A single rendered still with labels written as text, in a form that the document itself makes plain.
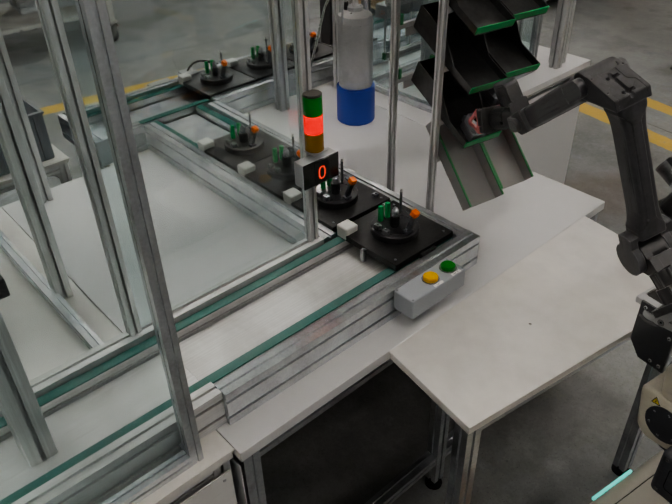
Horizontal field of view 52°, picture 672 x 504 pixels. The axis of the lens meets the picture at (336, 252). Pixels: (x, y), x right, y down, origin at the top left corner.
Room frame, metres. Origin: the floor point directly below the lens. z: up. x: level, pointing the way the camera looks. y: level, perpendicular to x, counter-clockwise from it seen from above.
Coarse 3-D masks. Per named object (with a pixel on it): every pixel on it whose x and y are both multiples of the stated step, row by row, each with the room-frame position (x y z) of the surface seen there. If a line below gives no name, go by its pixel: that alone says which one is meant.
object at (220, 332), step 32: (288, 256) 1.55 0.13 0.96; (320, 256) 1.58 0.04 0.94; (352, 256) 1.60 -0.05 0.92; (224, 288) 1.41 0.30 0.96; (256, 288) 1.43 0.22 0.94; (288, 288) 1.46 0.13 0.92; (320, 288) 1.46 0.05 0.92; (352, 288) 1.45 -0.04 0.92; (192, 320) 1.30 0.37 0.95; (224, 320) 1.34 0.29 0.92; (256, 320) 1.33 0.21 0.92; (288, 320) 1.33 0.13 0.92; (192, 352) 1.22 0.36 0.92; (224, 352) 1.22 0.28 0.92; (256, 352) 1.18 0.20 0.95
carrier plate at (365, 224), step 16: (384, 208) 1.77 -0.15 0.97; (368, 224) 1.68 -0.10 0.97; (432, 224) 1.67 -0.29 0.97; (352, 240) 1.61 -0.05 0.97; (368, 240) 1.60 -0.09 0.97; (416, 240) 1.59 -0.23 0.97; (432, 240) 1.59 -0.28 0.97; (384, 256) 1.52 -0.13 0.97; (400, 256) 1.52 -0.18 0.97; (416, 256) 1.53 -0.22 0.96
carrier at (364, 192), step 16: (336, 176) 1.83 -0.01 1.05; (320, 192) 1.81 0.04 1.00; (336, 192) 1.82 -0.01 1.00; (352, 192) 1.84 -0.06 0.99; (368, 192) 1.86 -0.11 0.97; (320, 208) 1.78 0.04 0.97; (336, 208) 1.77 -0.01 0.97; (352, 208) 1.77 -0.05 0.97; (368, 208) 1.77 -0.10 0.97; (336, 224) 1.69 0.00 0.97
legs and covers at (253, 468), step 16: (384, 368) 1.27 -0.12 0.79; (336, 400) 1.16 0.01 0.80; (432, 400) 1.47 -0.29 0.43; (432, 416) 1.47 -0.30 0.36; (448, 416) 1.47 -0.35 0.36; (288, 432) 1.06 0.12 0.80; (432, 432) 1.47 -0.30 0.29; (432, 448) 1.47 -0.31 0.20; (448, 448) 1.49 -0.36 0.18; (240, 464) 0.98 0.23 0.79; (256, 464) 0.99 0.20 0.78; (416, 464) 1.42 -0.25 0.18; (432, 464) 1.44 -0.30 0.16; (240, 480) 0.98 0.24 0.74; (256, 480) 0.99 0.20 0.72; (400, 480) 1.36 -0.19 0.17; (416, 480) 1.38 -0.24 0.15; (432, 480) 1.45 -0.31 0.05; (240, 496) 0.99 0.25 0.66; (256, 496) 0.99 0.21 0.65; (384, 496) 1.30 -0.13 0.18
